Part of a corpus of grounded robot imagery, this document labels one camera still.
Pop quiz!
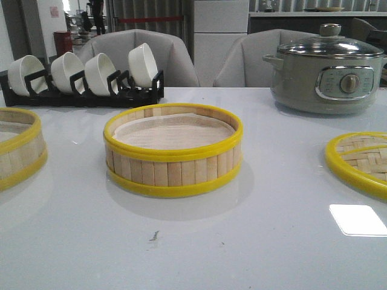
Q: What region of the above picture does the woven bamboo steamer lid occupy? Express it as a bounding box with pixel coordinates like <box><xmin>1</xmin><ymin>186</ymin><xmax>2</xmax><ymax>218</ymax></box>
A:
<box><xmin>325</xmin><ymin>132</ymin><xmax>386</xmax><ymax>201</ymax></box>

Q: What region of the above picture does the bamboo steamer basket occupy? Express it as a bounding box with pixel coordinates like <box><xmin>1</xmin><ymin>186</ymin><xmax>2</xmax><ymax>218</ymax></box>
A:
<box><xmin>1</xmin><ymin>108</ymin><xmax>48</xmax><ymax>191</ymax></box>
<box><xmin>103</xmin><ymin>103</ymin><xmax>243</xmax><ymax>198</ymax></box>

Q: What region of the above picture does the paper liner in centre basket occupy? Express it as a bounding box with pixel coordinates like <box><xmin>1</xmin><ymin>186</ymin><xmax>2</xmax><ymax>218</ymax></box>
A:
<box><xmin>113</xmin><ymin>113</ymin><xmax>235</xmax><ymax>150</ymax></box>

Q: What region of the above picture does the paper liner in basket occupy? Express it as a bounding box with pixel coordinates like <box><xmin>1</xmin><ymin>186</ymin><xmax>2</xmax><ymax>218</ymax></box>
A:
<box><xmin>0</xmin><ymin>132</ymin><xmax>20</xmax><ymax>142</ymax></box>
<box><xmin>113</xmin><ymin>113</ymin><xmax>235</xmax><ymax>150</ymax></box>

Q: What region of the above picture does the black dish rack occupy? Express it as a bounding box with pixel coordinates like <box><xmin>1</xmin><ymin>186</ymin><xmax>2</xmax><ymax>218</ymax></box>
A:
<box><xmin>1</xmin><ymin>69</ymin><xmax>164</xmax><ymax>108</ymax></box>

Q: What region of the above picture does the left grey chair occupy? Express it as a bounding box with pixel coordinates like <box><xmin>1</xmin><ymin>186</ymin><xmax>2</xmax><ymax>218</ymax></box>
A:
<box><xmin>77</xmin><ymin>28</ymin><xmax>201</xmax><ymax>88</ymax></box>

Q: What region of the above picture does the grey chair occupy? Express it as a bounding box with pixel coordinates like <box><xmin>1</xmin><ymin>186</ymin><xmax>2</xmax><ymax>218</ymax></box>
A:
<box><xmin>213</xmin><ymin>29</ymin><xmax>314</xmax><ymax>88</ymax></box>
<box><xmin>77</xmin><ymin>28</ymin><xmax>201</xmax><ymax>88</ymax></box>

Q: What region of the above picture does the white bowl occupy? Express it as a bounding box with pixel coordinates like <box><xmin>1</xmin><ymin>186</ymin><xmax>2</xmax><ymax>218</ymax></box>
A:
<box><xmin>85</xmin><ymin>53</ymin><xmax>117</xmax><ymax>97</ymax></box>
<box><xmin>128</xmin><ymin>43</ymin><xmax>158</xmax><ymax>88</ymax></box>
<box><xmin>51</xmin><ymin>52</ymin><xmax>84</xmax><ymax>94</ymax></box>
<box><xmin>7</xmin><ymin>55</ymin><xmax>44</xmax><ymax>96</ymax></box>

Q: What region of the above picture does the right grey chair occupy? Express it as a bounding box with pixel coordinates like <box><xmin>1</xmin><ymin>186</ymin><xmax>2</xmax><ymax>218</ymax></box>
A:
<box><xmin>213</xmin><ymin>29</ymin><xmax>314</xmax><ymax>88</ymax></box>

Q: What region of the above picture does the white cabinet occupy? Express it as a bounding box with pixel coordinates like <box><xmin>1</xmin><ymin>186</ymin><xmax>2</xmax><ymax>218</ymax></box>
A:
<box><xmin>193</xmin><ymin>1</ymin><xmax>249</xmax><ymax>87</ymax></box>

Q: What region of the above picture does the grey electric cooking pot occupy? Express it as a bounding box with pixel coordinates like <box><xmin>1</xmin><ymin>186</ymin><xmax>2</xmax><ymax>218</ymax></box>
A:
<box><xmin>263</xmin><ymin>53</ymin><xmax>386</xmax><ymax>115</ymax></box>

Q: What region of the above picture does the red bin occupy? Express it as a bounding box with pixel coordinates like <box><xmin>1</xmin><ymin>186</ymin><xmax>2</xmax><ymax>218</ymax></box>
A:
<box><xmin>53</xmin><ymin>31</ymin><xmax>73</xmax><ymax>57</ymax></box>

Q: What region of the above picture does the glass pot lid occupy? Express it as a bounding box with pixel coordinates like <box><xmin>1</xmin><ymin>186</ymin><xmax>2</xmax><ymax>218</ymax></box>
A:
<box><xmin>278</xmin><ymin>24</ymin><xmax>384</xmax><ymax>59</ymax></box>

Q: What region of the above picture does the person in black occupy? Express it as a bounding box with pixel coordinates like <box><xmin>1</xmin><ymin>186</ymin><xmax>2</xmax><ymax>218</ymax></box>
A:
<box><xmin>87</xmin><ymin>0</ymin><xmax>105</xmax><ymax>36</ymax></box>

